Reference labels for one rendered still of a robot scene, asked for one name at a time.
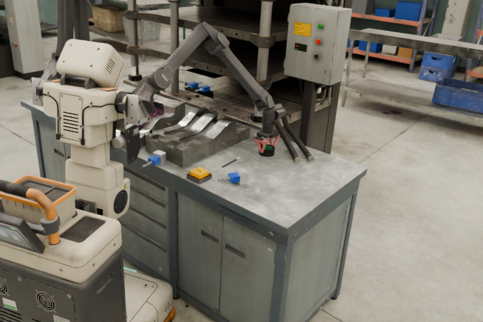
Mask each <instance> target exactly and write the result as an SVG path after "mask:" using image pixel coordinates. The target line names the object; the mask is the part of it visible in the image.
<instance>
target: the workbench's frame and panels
mask: <svg viewBox="0 0 483 322"><path fill-rule="evenodd" d="M20 103H21V106H23V107H25V108H26V109H29V110H30V111H31V115H32V123H33V128H34V138H35V144H36V149H37V159H38V164H39V169H40V177H41V178H46V179H49V180H54V181H58V182H61V183H65V181H66V179H65V162H66V160H68V159H70V158H71V144H67V143H63V142H59V141H57V140H56V118H55V117H51V116H48V115H46V114H45V113H44V112H43V111H40V110H38V109H36V108H34V107H32V106H30V105H28V104H26V103H24V102H21V101H20ZM110 160H112V161H115V162H120V163H122V164H123V166H124V174H123V177H124V178H129V179H130V194H129V207H128V210H127V212H126V213H125V214H124V215H123V216H120V217H119V218H118V219H116V220H117V221H119V223H120V224H121V240H122V243H121V246H120V249H121V250H122V252H123V256H124V257H126V258H127V259H128V260H129V261H131V262H133V263H134V264H135V265H137V266H138V267H140V268H141V269H143V270H144V271H145V272H147V273H148V274H150V275H151V276H153V277H154V278H157V279H159V280H164V281H166V282H168V283H170V285H171V286H172V299H174V300H177V299H179V298H180V296H182V297H183V298H185V299H186V300H187V301H189V302H190V303H192V304H193V305H194V306H196V307H197V308H199V309H201V310H202V311H203V312H204V313H206V314H208V315H209V316H210V317H212V318H213V319H215V320H216V321H218V322H309V321H310V320H311V319H312V318H313V317H314V315H315V314H317V312H319V310H320V309H322V307H323V306H324V305H325V304H326V303H327V302H328V301H329V300H330V299H332V300H336V299H337V297H338V295H339V293H340V289H341V281H342V277H343V273H344V265H345V261H346V253H347V249H348V245H349V237H350V233H351V225H352V221H353V217H354V209H355V205H356V200H357V193H358V189H359V182H360V179H361V178H363V177H364V176H365V175H366V174H367V169H366V170H365V171H364V172H362V173H361V174H360V175H358V176H357V177H355V178H354V179H353V180H352V181H350V182H349V183H347V184H346V185H345V186H344V187H343V188H341V189H340V190H338V191H337V192H335V193H334V194H333V195H332V196H330V197H329V198H327V199H326V200H325V201H324V202H322V203H321V204H320V205H318V206H317V207H316V208H314V209H313V210H312V211H311V212H309V213H308V214H306V215H305V216H304V217H302V218H301V219H300V220H299V221H297V222H296V223H294V224H293V225H292V226H291V227H289V228H288V229H286V228H284V227H282V226H280V225H278V224H275V223H273V222H271V221H269V220H267V219H265V218H263V217H261V216H259V215H257V214H255V213H252V212H251V211H248V210H247V209H245V208H242V207H241V206H238V205H236V204H234V203H232V202H230V201H228V200H226V199H224V198H221V197H219V196H217V195H215V194H213V193H211V192H209V191H207V190H205V189H202V188H200V187H198V186H197V185H194V184H192V183H190V182H188V181H187V180H184V179H182V178H179V177H178V176H176V175H173V174H172V173H170V172H167V171H165V170H163V169H161V168H159V167H157V166H154V165H148V166H146V167H142V166H143V165H145V164H146V163H147V162H146V161H144V160H142V159H140V158H137V159H136V160H135V161H133V162H131V163H130V164H129V165H128V164H127V152H125V151H124V150H122V149H119V148H118V149H117V148H115V147H114V146H112V147H110Z"/></svg>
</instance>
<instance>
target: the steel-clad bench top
mask: <svg viewBox="0 0 483 322"><path fill-rule="evenodd" d="M118 87H121V88H124V89H126V92H130V93H132V91H133V90H134V89H135V87H133V86H130V85H127V84H125V83H121V82H120V83H119V86H118ZM20 101H21V102H24V103H26V104H28V105H30V106H32V107H34V108H36V109H38V110H40V111H43V112H44V107H43V106H36V105H33V104H32V98H26V99H22V100H20ZM236 123H237V122H236ZM237 124H239V123H237ZM241 125H243V124H241ZM244 126H246V125H244ZM246 127H249V126H246ZM249 128H250V138H249V139H246V140H244V141H242V142H240V143H238V144H235V145H233V146H231V147H228V148H226V149H223V150H221V151H220V152H217V153H215V154H213V155H210V156H208V157H206V158H203V159H202V160H199V161H197V162H194V163H192V164H190V165H188V166H185V167H180V166H178V165H176V164H174V163H171V162H169V161H167V160H166V163H165V164H164V165H155V166H157V167H159V168H161V169H163V170H165V171H167V172H169V173H172V174H173V175H176V176H178V177H179V178H182V179H184V180H187V181H188V182H190V183H192V184H194V185H197V186H198V187H200V188H202V189H205V190H207V191H209V192H211V193H213V194H215V195H217V196H219V197H221V198H224V199H226V200H228V201H230V202H232V203H234V204H236V205H238V206H241V207H242V208H245V209H247V210H248V211H251V212H252V213H255V214H257V215H259V216H261V217H263V218H265V219H267V220H269V221H271V222H273V223H275V224H278V225H280V226H282V227H284V228H286V229H288V228H289V227H291V226H292V225H293V224H294V223H296V222H297V221H299V220H300V219H301V218H302V217H304V216H305V215H306V214H308V213H309V212H311V211H312V210H313V209H314V208H316V207H317V206H318V205H320V204H321V203H322V202H324V201H325V200H326V199H327V198H329V197H330V196H332V195H333V194H334V193H335V192H337V191H338V190H340V189H341V188H343V187H344V186H345V185H346V184H347V183H349V182H350V181H352V180H353V179H354V178H355V177H357V176H358V175H360V174H361V173H362V172H364V171H365V170H366V169H367V168H368V167H365V166H362V165H358V164H356V163H353V162H350V161H348V160H344V159H341V158H339V157H335V156H333V155H329V154H327V153H325V152H321V151H318V150H316V149H312V148H310V147H306V148H307V149H308V151H309V152H310V153H311V154H312V156H313V157H314V161H312V162H309V161H308V159H307V158H306V156H305V155H304V154H303V152H302V151H301V150H300V148H299V146H297V144H296V143H295V142H291V141H290V142H291V144H292V145H293V147H294V149H295V151H296V152H297V154H298V156H299V158H300V162H299V163H295V161H294V159H293V158H292V156H291V154H290V152H289V151H288V149H287V147H286V145H285V143H284V142H283V140H282V138H281V137H279V139H278V140H277V141H276V143H275V146H274V147H275V154H274V155H273V156H271V157H263V156H261V155H260V154H259V147H258V146H257V143H256V142H255V140H254V137H256V136H257V132H259V131H260V130H258V129H254V128H251V127H249ZM151 156H153V154H152V153H150V152H148V151H146V145H145V146H143V147H141V148H140V150H139V154H138V156H137V157H138V158H140V159H142V160H144V161H146V162H148V158H149V157H151ZM238 157H240V159H238V160H236V161H234V162H233V163H231V164H229V165H227V166H226V167H222V166H223V165H225V164H227V163H229V162H231V161H232V160H235V159H236V158H238ZM197 167H201V168H203V169H205V170H207V171H209V173H210V174H212V178H211V179H210V180H207V181H206V182H204V183H201V184H200V185H199V184H197V183H195V182H193V181H192V180H189V179H187V174H188V173H190V171H191V170H194V169H196V168H197ZM239 168H244V169H245V170H246V171H247V172H248V181H247V184H243V185H240V184H238V183H231V182H230V181H229V180H222V181H217V179H218V178H227V177H228V173H235V172H236V169H239Z"/></svg>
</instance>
